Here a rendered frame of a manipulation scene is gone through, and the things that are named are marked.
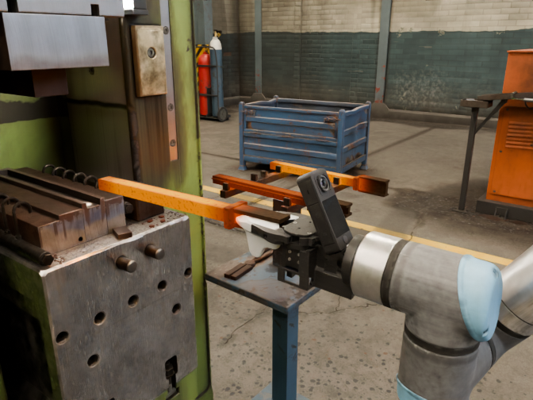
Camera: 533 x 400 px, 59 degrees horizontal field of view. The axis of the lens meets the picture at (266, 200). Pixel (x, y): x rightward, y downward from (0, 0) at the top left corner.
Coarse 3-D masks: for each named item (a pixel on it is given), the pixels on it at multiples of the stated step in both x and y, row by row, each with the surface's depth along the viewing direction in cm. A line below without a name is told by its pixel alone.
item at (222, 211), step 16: (112, 192) 92; (128, 192) 89; (144, 192) 86; (160, 192) 84; (176, 192) 84; (176, 208) 82; (192, 208) 79; (208, 208) 77; (224, 208) 73; (240, 208) 74; (256, 208) 74; (224, 224) 74
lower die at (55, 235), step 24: (24, 168) 128; (0, 192) 108; (24, 192) 108; (48, 192) 105; (96, 192) 108; (0, 216) 100; (24, 216) 96; (48, 216) 96; (72, 216) 96; (96, 216) 101; (120, 216) 106; (48, 240) 93; (72, 240) 98
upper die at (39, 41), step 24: (0, 24) 80; (24, 24) 82; (48, 24) 85; (72, 24) 89; (96, 24) 93; (0, 48) 82; (24, 48) 82; (48, 48) 86; (72, 48) 90; (96, 48) 94
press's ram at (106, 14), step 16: (0, 0) 78; (16, 0) 80; (32, 0) 82; (48, 0) 84; (64, 0) 87; (80, 0) 89; (96, 0) 92; (112, 0) 94; (96, 16) 93; (112, 16) 95
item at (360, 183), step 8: (272, 168) 152; (288, 168) 147; (296, 168) 145; (304, 168) 144; (312, 168) 144; (328, 176) 138; (336, 176) 136; (344, 176) 135; (352, 176) 135; (360, 176) 132; (368, 176) 132; (344, 184) 135; (352, 184) 133; (360, 184) 133; (368, 184) 131; (376, 184) 129; (384, 184) 128; (368, 192) 131; (376, 192) 130; (384, 192) 128
